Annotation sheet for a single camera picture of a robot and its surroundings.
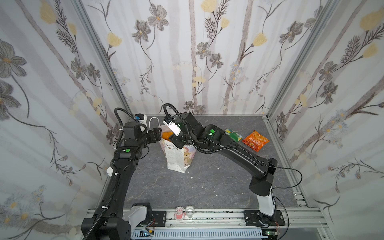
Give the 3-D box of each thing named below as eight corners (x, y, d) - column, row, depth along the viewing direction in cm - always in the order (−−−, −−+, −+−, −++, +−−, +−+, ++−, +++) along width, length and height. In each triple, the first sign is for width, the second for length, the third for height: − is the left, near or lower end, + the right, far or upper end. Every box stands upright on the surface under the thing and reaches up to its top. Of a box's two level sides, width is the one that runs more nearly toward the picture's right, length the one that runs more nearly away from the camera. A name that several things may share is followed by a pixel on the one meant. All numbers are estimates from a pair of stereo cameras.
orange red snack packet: (255, 153, 102) (258, 150, 99) (242, 141, 108) (243, 138, 104) (267, 143, 107) (269, 139, 104) (253, 132, 113) (255, 129, 110)
